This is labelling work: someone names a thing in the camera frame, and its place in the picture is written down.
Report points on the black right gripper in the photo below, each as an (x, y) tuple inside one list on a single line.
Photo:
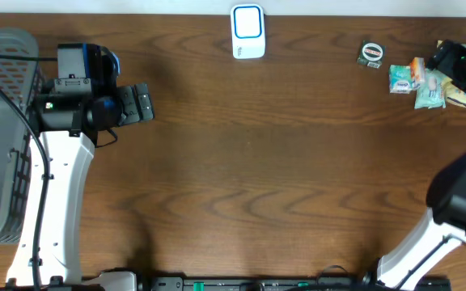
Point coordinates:
[(449, 52)]

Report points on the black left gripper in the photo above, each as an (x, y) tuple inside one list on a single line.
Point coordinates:
[(135, 114)]

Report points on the white blue snack bag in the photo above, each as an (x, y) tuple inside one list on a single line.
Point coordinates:
[(452, 94)]

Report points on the small orange box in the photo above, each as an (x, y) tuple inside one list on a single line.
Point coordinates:
[(418, 72)]

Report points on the teal candy pouch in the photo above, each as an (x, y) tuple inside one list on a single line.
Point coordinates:
[(430, 94)]

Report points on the small teal box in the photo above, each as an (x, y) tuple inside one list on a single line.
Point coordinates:
[(400, 81)]

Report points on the black round-logo packet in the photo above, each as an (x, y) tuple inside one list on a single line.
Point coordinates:
[(371, 54)]

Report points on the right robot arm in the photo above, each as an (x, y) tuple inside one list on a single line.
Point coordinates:
[(442, 228)]

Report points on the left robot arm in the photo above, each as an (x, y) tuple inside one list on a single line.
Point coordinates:
[(66, 118)]

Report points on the white barcode scanner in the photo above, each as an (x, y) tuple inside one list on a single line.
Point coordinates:
[(247, 31)]

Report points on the grey plastic shopping basket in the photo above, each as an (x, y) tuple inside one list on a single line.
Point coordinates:
[(21, 80)]

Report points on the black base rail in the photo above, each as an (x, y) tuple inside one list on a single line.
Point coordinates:
[(124, 279)]

